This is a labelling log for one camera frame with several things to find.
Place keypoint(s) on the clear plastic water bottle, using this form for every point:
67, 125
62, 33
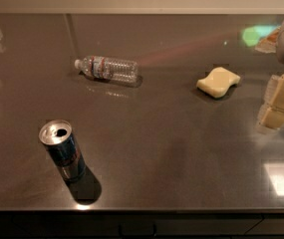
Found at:
110, 69

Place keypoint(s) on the yellow sponge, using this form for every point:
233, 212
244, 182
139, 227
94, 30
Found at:
218, 82

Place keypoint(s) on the blue silver drink can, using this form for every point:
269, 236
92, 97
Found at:
59, 141

